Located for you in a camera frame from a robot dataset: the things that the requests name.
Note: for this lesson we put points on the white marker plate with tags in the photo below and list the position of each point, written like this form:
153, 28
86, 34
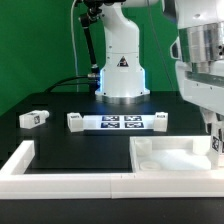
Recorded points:
118, 122

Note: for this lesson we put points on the white square tabletop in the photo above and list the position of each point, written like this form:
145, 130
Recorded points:
174, 153

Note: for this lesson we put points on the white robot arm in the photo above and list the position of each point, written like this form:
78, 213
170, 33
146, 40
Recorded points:
198, 51

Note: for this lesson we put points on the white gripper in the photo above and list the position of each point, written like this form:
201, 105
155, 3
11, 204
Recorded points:
204, 90

